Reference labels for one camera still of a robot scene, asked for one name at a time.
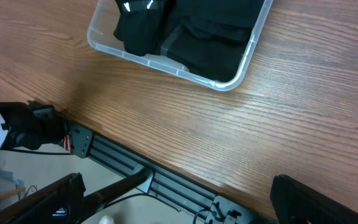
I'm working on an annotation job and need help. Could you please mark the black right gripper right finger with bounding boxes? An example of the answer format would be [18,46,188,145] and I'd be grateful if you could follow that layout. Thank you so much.
[270,174,358,224]

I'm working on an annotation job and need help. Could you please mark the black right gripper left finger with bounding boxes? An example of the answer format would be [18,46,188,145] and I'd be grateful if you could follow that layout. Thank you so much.
[0,173,85,224]

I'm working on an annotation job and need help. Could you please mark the black pants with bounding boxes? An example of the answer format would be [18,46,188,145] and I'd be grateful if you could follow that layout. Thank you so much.
[160,26,247,82]

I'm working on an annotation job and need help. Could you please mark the black shirt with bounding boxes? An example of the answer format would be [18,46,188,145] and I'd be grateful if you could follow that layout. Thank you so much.
[114,0,179,57]

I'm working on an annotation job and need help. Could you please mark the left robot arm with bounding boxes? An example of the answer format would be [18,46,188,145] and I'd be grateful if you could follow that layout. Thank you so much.
[0,101,70,151]

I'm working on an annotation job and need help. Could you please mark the black table leg bar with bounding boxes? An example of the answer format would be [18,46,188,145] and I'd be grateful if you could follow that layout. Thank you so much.
[75,168,153,223]

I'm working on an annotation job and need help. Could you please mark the clear plastic storage bin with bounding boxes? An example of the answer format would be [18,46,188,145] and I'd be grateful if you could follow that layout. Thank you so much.
[87,0,273,91]

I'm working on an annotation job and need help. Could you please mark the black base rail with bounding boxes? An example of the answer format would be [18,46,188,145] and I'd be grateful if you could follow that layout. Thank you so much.
[67,121,276,224]

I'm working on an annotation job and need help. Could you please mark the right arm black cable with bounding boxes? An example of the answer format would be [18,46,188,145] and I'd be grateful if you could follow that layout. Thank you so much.
[104,192,217,224]

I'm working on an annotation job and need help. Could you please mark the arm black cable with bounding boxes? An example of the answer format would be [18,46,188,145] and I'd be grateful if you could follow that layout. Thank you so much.
[104,192,217,224]
[7,147,74,156]

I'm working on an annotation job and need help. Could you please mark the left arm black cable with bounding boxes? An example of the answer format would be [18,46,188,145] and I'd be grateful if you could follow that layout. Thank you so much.
[7,147,74,156]

